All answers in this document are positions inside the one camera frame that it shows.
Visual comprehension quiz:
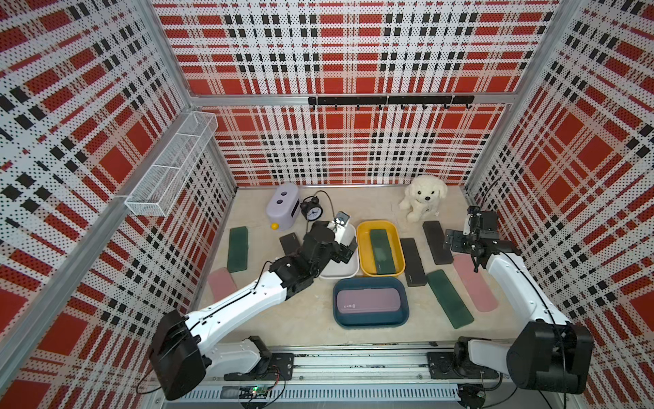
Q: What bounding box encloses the dark teal storage box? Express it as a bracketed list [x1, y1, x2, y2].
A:
[333, 277, 410, 329]

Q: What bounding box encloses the green pencil case right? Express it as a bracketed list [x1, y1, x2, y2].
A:
[427, 269, 474, 329]

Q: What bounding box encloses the black hook rail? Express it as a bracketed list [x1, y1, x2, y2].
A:
[308, 95, 475, 107]

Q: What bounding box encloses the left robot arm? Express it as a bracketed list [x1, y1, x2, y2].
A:
[147, 222, 358, 400]

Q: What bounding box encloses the black alarm clock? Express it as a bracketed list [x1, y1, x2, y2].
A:
[300, 195, 324, 222]

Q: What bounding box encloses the lilac plastic container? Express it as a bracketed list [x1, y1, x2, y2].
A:
[266, 183, 300, 231]

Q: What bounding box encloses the white wire basket shelf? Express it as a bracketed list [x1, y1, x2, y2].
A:
[125, 111, 217, 217]

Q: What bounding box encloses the black pencil case near yellow box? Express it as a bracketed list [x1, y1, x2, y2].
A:
[400, 238, 427, 287]

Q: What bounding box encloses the white plush dog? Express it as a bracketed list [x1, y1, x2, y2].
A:
[400, 175, 448, 223]

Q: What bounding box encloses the white storage box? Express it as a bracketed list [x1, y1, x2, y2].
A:
[319, 224, 359, 281]

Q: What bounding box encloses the green case in yellow box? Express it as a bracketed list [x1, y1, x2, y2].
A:
[370, 229, 396, 275]

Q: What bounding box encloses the black pencil case far right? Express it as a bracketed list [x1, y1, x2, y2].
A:
[422, 221, 453, 265]

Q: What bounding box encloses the metal base rail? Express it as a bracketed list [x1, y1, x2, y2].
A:
[147, 344, 573, 405]

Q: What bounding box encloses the dark green pencil case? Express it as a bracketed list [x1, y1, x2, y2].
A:
[227, 227, 249, 273]

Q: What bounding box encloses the dark grey pencil case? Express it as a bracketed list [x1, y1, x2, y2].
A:
[279, 233, 301, 256]

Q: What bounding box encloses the yellow storage box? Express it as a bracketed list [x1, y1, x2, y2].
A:
[357, 220, 405, 277]

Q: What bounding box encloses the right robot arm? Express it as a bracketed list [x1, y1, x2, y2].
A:
[426, 206, 594, 395]

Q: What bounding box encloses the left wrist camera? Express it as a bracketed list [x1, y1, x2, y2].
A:
[335, 211, 350, 227]

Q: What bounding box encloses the pink pencil case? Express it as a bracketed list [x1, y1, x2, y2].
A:
[208, 268, 238, 303]
[453, 254, 498, 313]
[336, 288, 401, 315]

